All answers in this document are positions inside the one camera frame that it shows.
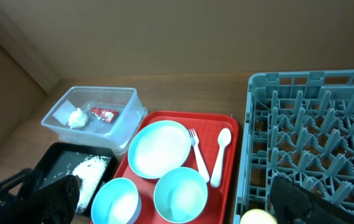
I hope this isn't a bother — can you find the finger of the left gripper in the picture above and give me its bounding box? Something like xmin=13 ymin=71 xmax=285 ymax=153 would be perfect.
xmin=0 ymin=168 xmax=34 ymax=210

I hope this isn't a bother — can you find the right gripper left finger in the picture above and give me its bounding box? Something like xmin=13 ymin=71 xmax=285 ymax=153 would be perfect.
xmin=0 ymin=175 xmax=80 ymax=224

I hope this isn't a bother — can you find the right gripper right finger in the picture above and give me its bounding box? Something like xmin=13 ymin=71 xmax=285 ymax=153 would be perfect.
xmin=270 ymin=176 xmax=354 ymax=224

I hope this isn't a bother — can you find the yellow plastic cup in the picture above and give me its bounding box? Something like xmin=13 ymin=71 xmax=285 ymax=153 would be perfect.
xmin=240 ymin=208 xmax=277 ymax=224

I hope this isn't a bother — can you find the food scraps and rice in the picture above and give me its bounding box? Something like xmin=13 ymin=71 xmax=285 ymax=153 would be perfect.
xmin=72 ymin=156 xmax=109 ymax=213

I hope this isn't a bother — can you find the light blue bowl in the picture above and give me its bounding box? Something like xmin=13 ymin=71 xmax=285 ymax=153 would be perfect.
xmin=91 ymin=177 xmax=142 ymax=224

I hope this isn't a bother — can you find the black waste tray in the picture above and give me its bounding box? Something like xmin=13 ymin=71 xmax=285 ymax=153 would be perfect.
xmin=35 ymin=142 xmax=118 ymax=217

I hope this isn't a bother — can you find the grey dishwasher rack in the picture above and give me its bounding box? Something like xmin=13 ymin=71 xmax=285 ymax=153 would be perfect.
xmin=233 ymin=70 xmax=354 ymax=223

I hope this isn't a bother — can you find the clear plastic waste bin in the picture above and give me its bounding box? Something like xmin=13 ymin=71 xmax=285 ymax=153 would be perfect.
xmin=41 ymin=86 xmax=147 ymax=156

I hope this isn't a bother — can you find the crumpled white tissue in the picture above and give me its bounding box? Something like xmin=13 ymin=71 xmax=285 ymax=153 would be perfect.
xmin=68 ymin=108 xmax=88 ymax=129

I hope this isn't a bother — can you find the white plastic spoon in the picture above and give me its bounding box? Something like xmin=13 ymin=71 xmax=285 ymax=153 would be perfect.
xmin=210 ymin=128 xmax=231 ymax=188

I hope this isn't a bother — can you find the red snack wrapper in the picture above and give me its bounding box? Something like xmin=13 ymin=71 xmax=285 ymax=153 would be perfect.
xmin=90 ymin=107 xmax=118 ymax=123

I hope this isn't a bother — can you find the mint green bowl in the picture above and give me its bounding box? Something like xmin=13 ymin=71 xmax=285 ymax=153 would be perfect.
xmin=153 ymin=167 xmax=208 ymax=223

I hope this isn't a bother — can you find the red serving tray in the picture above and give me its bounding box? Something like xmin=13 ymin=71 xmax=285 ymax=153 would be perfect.
xmin=114 ymin=111 xmax=239 ymax=224

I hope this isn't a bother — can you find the light blue plate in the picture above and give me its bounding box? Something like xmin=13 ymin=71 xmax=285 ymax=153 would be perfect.
xmin=128 ymin=120 xmax=191 ymax=179

